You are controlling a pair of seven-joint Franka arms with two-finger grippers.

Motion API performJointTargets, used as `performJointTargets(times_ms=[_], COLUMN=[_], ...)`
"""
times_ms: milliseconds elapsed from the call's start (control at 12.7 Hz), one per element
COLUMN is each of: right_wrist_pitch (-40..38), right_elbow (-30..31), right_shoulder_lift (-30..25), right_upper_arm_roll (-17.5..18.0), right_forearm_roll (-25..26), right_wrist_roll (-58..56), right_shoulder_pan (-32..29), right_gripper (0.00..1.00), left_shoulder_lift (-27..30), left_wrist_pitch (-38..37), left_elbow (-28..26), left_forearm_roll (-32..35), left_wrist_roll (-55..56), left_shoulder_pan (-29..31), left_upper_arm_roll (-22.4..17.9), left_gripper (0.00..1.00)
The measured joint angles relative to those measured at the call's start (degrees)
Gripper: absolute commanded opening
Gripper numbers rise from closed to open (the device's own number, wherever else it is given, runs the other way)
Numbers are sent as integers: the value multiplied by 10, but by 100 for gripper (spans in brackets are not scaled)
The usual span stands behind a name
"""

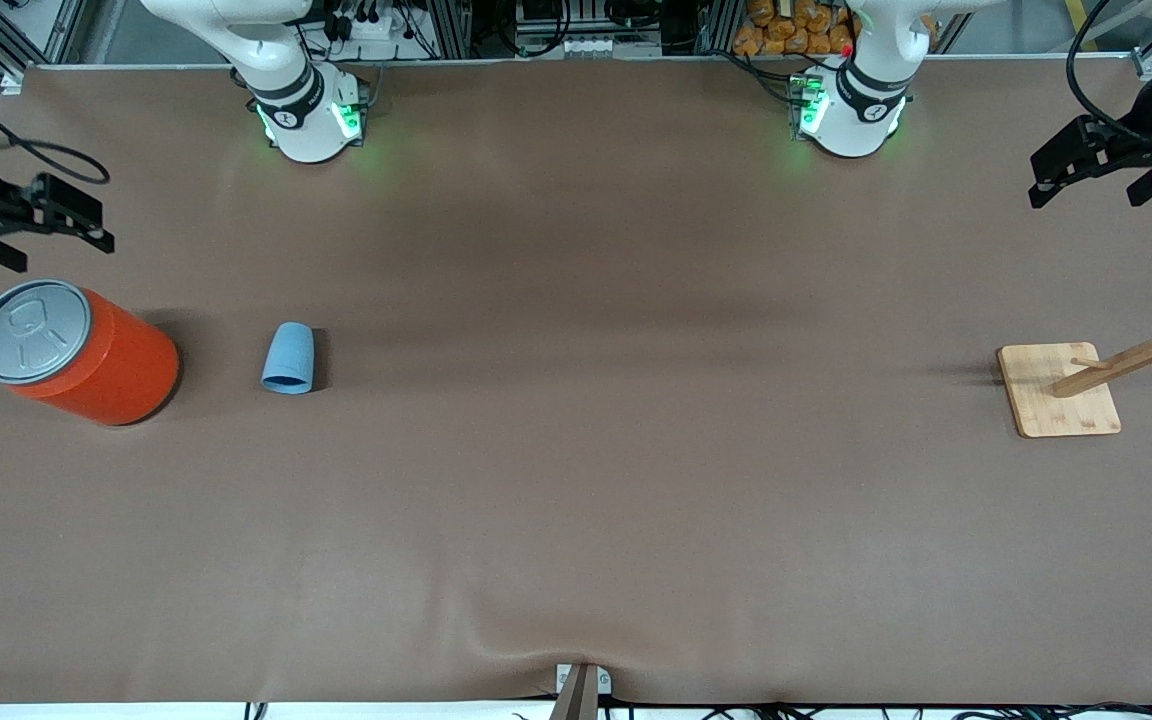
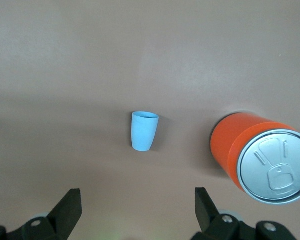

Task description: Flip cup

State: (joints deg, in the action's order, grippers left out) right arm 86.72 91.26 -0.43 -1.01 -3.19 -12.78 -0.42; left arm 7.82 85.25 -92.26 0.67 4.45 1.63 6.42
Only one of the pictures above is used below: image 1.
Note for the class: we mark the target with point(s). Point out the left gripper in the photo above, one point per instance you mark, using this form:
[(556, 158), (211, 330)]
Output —
[(1139, 135)]

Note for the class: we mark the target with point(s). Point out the light blue cup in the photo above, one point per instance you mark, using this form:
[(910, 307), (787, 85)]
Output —
[(288, 355)]

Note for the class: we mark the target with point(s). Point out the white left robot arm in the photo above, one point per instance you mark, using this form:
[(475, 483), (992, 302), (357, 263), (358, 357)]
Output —
[(861, 120)]

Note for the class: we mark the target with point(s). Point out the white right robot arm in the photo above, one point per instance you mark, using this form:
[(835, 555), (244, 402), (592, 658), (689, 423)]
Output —
[(306, 130)]

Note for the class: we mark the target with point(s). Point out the orange can with grey lid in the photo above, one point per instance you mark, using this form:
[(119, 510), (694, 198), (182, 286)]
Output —
[(106, 365)]

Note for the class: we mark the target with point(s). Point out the wooden mug tree rack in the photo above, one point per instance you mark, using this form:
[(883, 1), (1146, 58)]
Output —
[(1056, 400)]

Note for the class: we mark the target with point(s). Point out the orange snack bag pile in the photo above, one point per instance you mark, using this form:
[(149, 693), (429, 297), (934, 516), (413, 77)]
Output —
[(786, 35)]

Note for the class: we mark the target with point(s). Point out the white power strip with plugs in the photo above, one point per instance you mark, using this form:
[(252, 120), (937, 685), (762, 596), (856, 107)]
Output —
[(376, 28)]

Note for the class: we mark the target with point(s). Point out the white multi-socket bar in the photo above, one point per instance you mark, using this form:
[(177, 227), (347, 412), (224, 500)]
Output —
[(596, 45)]

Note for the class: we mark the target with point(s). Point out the brown table mat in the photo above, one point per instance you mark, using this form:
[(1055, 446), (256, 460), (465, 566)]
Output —
[(576, 500)]

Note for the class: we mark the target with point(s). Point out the grey metal clamp bracket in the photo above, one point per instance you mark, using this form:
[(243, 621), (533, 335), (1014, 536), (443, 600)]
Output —
[(576, 700)]

